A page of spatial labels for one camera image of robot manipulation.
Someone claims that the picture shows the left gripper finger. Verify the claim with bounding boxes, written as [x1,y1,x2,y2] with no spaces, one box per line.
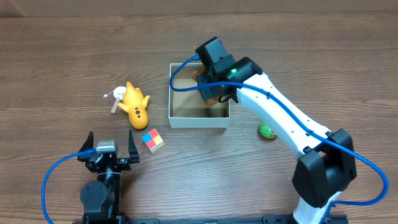
[77,131,94,161]
[128,130,139,164]

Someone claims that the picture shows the multicoloured cube puzzle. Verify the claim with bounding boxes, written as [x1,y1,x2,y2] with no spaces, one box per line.
[142,128,165,153]

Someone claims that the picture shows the brown plush animal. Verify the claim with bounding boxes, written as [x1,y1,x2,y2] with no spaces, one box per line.
[192,67,219,105]

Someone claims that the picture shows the yellow plastic toy figure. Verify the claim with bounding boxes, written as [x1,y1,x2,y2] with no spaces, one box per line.
[118,82,150,129]

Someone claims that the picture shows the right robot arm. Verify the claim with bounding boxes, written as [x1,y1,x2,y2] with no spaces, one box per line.
[192,54,356,223]

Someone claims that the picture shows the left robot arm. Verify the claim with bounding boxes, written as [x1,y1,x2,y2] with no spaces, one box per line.
[77,131,140,224]

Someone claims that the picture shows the white cardboard box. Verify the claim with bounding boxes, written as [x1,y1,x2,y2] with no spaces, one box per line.
[169,63,231,129]

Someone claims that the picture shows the green numbered ball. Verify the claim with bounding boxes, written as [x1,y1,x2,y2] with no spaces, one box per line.
[259,121,277,139]

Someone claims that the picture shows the left blue cable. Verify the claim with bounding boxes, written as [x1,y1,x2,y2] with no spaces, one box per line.
[41,148,97,224]

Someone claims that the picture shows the blue cable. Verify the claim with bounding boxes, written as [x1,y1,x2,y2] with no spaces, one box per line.
[169,54,389,224]
[41,148,97,224]

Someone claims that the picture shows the right blue cable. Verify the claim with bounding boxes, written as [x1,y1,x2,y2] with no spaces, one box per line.
[169,54,389,224]

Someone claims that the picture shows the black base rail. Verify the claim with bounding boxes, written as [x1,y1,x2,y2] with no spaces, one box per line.
[73,213,348,224]

